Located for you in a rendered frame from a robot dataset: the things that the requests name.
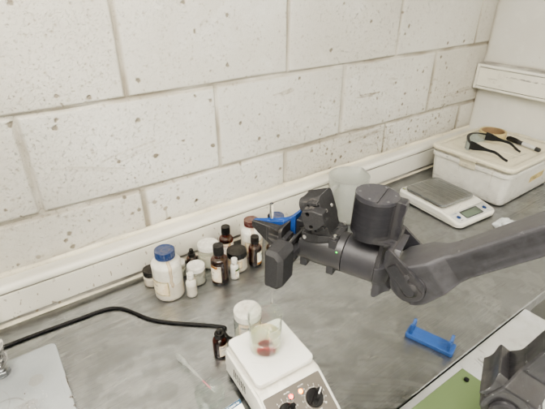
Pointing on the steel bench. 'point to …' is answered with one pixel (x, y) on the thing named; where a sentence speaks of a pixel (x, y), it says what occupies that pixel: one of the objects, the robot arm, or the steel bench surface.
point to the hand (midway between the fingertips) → (272, 228)
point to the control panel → (302, 394)
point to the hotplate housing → (255, 396)
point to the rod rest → (431, 340)
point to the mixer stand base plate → (36, 381)
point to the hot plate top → (294, 350)
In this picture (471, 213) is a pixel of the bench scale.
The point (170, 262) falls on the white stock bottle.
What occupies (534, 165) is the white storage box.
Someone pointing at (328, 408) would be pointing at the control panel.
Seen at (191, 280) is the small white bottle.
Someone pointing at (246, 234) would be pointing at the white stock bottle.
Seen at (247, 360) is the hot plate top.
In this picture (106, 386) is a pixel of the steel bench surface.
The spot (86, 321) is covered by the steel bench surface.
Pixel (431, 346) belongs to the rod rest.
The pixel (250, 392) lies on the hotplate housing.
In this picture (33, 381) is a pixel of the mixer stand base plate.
